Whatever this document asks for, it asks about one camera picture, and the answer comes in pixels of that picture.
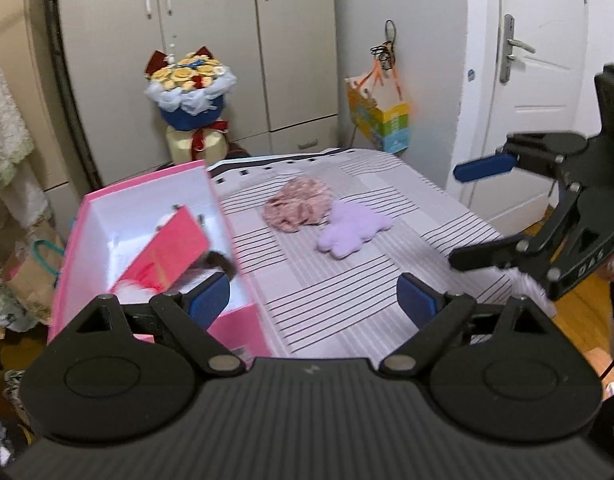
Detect white lace cloth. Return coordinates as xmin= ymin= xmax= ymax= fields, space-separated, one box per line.
xmin=0 ymin=40 xmax=52 ymax=311

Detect purple plush toy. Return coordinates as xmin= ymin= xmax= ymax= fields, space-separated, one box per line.
xmin=316 ymin=201 xmax=394 ymax=261

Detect striped bed sheet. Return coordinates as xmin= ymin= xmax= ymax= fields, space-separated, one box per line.
xmin=207 ymin=147 xmax=558 ymax=361

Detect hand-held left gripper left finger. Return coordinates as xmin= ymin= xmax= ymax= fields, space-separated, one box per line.
xmin=62 ymin=271 xmax=248 ymax=376

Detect red paper packet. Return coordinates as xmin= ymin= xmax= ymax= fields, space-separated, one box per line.
xmin=118 ymin=205 xmax=211 ymax=293

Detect panda plush toy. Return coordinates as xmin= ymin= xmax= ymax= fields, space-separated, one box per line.
xmin=154 ymin=212 xmax=238 ymax=281

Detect pink floral fabric pouch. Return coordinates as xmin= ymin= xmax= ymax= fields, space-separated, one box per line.
xmin=263 ymin=176 xmax=334 ymax=233

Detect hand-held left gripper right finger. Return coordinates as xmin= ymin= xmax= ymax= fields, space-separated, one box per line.
xmin=396 ymin=272 xmax=559 ymax=376

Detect black hair ties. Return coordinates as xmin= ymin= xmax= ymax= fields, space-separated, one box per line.
xmin=371 ymin=20 xmax=400 ymax=68

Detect brown paper bag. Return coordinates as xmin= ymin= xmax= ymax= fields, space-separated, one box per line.
xmin=2 ymin=220 xmax=68 ymax=306

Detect white refrigerator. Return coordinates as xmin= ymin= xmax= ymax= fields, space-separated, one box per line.
xmin=332 ymin=0 xmax=470 ymax=193

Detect flower bouquet with blue wrap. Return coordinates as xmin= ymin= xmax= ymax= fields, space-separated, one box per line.
xmin=143 ymin=46 xmax=238 ymax=166

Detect pink cardboard box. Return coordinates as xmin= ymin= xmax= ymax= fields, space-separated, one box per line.
xmin=48 ymin=160 xmax=273 ymax=361

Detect beige wardrobe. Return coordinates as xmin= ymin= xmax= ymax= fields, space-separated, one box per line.
xmin=57 ymin=0 xmax=340 ymax=186

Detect colourful paper gift bag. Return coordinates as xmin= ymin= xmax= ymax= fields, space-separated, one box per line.
xmin=344 ymin=74 xmax=413 ymax=155

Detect white door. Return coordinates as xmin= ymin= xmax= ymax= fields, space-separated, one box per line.
xmin=447 ymin=0 xmax=590 ymax=226

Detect silver door handle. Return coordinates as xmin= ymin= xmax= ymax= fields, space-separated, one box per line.
xmin=500 ymin=14 xmax=536 ymax=83

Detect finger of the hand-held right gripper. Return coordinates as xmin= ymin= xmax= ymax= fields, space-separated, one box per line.
xmin=453 ymin=131 xmax=595 ymax=192
xmin=448 ymin=185 xmax=585 ymax=283

